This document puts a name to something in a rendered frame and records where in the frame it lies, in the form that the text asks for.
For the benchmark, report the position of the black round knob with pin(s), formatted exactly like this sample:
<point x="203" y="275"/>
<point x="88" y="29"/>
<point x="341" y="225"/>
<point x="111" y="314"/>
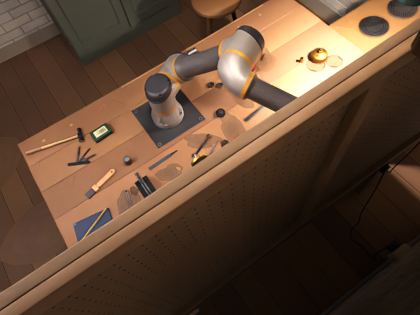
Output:
<point x="220" y="113"/>

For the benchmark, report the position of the dark grey square base plate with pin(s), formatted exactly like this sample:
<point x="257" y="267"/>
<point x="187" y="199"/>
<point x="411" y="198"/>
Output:
<point x="190" y="108"/>

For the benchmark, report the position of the small brown jar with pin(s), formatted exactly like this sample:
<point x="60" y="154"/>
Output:
<point x="127" y="160"/>

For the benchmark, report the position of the blue notebook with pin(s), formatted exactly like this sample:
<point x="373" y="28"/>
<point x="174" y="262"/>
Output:
<point x="88" y="224"/>

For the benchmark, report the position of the grey steel rule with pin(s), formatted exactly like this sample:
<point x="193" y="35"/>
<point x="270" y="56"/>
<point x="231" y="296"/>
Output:
<point x="128" y="199"/>

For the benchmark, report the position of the dark round index plate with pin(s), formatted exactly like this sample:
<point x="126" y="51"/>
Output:
<point x="373" y="25"/>
<point x="402" y="10"/>

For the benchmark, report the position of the dark slim wrench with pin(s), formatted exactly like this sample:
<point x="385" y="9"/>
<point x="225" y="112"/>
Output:
<point x="202" y="144"/>

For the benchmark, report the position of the brass dome bell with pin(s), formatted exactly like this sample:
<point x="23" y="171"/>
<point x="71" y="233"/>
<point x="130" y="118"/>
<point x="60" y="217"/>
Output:
<point x="317" y="55"/>

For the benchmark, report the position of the black oblong block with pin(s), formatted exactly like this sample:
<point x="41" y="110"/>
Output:
<point x="146" y="185"/>

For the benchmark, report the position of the green cupboard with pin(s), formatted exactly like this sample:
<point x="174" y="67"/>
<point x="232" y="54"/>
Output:
<point x="108" y="26"/>

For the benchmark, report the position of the round wooden stool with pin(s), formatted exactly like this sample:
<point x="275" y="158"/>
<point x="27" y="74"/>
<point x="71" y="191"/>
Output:
<point x="215" y="7"/>

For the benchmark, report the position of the brass round tool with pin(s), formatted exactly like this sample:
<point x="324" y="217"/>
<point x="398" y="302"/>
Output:
<point x="199" y="159"/>

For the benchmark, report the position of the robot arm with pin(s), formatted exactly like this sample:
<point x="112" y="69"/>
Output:
<point x="236" y="65"/>

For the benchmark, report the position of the grey metal box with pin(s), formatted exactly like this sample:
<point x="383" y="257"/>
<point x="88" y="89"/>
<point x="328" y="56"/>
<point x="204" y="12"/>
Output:
<point x="328" y="8"/>

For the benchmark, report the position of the grey cylinder pin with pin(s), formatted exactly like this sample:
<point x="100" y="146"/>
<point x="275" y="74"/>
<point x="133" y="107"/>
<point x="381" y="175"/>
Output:
<point x="192" y="51"/>

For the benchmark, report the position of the grey flat file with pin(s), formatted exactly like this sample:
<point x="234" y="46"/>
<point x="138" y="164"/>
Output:
<point x="162" y="160"/>

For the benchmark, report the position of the wooden pegboard back panel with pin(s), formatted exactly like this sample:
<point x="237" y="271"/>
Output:
<point x="262" y="210"/>

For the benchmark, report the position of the grey steel bar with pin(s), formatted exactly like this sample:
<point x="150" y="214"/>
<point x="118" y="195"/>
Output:
<point x="253" y="113"/>

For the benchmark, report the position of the yellow pencil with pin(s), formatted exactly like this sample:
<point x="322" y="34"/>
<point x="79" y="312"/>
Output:
<point x="95" y="222"/>

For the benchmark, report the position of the small dark clamp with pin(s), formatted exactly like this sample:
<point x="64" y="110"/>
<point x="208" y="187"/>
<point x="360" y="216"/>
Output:
<point x="224" y="142"/>

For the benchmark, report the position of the green tin box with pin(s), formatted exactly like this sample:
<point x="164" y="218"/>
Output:
<point x="102" y="132"/>

